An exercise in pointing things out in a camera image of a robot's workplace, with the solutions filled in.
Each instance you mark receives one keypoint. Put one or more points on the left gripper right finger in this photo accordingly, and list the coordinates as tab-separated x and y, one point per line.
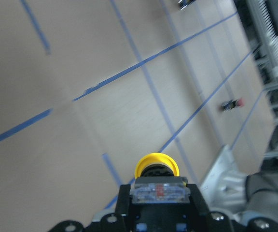
198	210

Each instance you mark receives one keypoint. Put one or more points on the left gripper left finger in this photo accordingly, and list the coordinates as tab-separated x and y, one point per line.
122	209

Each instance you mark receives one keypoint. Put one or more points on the yellow push button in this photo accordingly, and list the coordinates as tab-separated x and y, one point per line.
158	181

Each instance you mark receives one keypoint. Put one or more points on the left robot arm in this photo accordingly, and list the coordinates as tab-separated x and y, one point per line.
260	214

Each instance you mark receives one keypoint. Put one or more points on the red push button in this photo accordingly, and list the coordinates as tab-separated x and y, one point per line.
232	104

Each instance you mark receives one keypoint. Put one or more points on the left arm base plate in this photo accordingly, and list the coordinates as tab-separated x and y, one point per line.
224	184

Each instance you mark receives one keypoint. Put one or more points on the small black switch block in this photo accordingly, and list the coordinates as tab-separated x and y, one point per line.
184	3

